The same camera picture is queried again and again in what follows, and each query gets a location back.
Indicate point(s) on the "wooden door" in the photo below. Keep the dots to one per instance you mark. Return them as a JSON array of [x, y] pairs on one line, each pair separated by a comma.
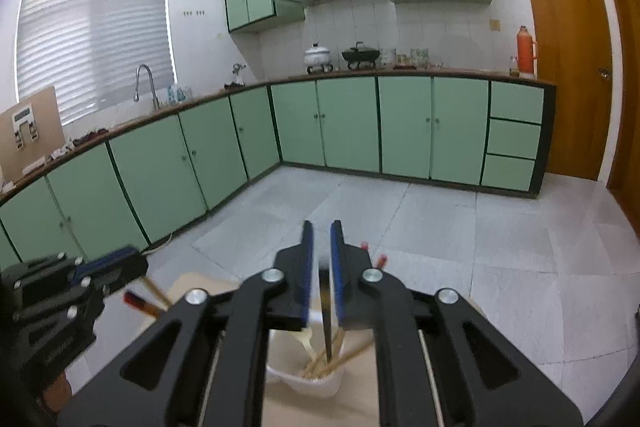
[[627, 82], [565, 57]]

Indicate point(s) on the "cardboard board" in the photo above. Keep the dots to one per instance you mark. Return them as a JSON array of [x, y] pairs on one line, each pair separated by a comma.
[[45, 104]]

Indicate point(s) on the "plain bamboo chopstick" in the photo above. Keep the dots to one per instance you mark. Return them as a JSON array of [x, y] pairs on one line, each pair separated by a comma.
[[157, 292], [350, 354]]

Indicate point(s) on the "black wok with lid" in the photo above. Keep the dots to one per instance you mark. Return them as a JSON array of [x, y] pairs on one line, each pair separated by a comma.
[[360, 54]]

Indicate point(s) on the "white cooking pot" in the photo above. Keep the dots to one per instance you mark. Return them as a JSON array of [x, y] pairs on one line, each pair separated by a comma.
[[317, 56]]

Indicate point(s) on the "orange thermos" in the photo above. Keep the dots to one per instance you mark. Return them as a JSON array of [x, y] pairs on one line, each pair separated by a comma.
[[525, 52]]

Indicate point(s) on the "person's left hand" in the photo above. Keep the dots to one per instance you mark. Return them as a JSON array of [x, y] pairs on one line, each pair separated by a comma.
[[55, 392]]

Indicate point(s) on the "black chopstick with gold band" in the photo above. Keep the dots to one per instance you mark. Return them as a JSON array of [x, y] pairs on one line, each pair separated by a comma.
[[326, 307]]

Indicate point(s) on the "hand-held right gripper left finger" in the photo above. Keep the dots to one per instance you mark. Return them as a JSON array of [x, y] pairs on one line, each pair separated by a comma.
[[240, 337]]

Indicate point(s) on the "clear plastic bottles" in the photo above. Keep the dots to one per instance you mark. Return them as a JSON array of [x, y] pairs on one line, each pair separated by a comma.
[[180, 94]]

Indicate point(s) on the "white plastic container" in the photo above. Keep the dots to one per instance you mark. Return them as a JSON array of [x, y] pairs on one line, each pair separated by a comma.
[[310, 384]]

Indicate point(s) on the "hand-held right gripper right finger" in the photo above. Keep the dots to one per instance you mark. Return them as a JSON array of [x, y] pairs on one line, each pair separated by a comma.
[[400, 337]]

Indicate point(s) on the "chrome kitchen faucet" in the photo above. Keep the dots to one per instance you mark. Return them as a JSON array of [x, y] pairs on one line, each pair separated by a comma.
[[145, 66]]

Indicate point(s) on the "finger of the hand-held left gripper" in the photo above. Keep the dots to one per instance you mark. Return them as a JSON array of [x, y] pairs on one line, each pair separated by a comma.
[[65, 317], [120, 264]]

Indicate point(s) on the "green base cabinets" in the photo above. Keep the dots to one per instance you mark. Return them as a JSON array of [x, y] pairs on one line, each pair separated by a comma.
[[405, 127]]

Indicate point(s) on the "small glass jar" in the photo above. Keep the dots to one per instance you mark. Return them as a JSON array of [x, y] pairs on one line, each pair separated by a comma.
[[513, 67]]

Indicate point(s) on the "white window blind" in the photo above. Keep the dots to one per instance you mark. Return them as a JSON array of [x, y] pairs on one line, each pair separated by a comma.
[[90, 32]]

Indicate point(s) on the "patterned glass jar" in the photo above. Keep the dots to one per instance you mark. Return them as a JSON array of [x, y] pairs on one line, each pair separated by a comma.
[[388, 58], [419, 57]]

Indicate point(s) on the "small kettle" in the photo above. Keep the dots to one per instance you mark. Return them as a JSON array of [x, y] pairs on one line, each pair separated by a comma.
[[238, 74]]

